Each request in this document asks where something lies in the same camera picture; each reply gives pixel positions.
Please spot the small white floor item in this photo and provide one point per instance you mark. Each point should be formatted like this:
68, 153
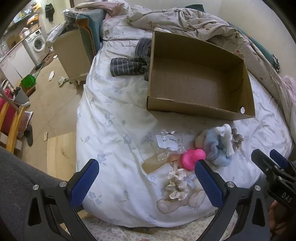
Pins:
45, 136

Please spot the beige printed quilt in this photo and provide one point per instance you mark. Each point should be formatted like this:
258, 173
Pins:
196, 20

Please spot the grey striped garment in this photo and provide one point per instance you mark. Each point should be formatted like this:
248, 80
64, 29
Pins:
124, 67

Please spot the cream ruffled scrunchie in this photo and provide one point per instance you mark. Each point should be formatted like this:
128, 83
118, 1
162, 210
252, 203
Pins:
177, 185

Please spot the brown cardboard box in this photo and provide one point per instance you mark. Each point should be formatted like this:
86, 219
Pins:
196, 83

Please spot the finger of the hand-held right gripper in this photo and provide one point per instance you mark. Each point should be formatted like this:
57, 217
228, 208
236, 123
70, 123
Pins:
262, 160
278, 158

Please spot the beige soft sponge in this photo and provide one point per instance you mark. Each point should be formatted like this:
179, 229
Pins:
200, 140

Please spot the black hanging clothing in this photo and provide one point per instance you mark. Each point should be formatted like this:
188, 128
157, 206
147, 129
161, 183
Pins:
49, 11

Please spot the tan translucent packet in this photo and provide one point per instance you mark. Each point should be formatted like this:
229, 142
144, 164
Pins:
153, 163

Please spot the crumpled tissue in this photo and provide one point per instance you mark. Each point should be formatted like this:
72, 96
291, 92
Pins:
51, 75
62, 81

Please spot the light blue fluffy scrunchie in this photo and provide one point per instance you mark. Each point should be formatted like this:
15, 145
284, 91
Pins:
214, 146

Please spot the yellow wooden chair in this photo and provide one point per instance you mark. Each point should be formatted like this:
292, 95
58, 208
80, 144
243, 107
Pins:
13, 120

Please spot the clear plastic bag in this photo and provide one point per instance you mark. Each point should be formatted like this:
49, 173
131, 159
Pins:
168, 141

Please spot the white kitchen cabinets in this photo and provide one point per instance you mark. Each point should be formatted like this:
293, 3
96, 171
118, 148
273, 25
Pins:
16, 62

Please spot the white washing machine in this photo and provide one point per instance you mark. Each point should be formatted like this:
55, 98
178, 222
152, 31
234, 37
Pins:
38, 45

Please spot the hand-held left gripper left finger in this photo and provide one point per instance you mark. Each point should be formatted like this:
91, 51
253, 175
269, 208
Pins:
84, 183

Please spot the pink cloth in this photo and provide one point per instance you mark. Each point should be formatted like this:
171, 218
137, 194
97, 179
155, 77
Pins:
111, 7
289, 90

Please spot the grey bin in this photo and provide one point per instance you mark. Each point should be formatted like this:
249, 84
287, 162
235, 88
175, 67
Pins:
22, 97

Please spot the black slipper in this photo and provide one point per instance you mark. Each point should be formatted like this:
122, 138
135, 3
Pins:
29, 136

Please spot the green plastic bucket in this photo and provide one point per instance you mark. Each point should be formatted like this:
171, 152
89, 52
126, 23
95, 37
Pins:
29, 81

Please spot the white floral bed sheet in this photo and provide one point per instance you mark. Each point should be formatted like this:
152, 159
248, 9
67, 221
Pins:
115, 115

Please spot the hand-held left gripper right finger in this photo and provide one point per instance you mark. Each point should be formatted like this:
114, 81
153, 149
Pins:
208, 185

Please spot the pink suitcase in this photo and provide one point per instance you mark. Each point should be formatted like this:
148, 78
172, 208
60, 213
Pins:
3, 109

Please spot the beige lace scrunchie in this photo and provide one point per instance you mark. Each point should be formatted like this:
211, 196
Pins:
237, 139

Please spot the pink silicone toy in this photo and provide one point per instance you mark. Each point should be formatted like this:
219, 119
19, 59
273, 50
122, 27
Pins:
192, 160

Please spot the person's right hand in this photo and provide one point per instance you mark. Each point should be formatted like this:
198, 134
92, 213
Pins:
281, 217

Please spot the silver foil bag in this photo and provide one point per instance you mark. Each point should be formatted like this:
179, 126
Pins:
70, 16

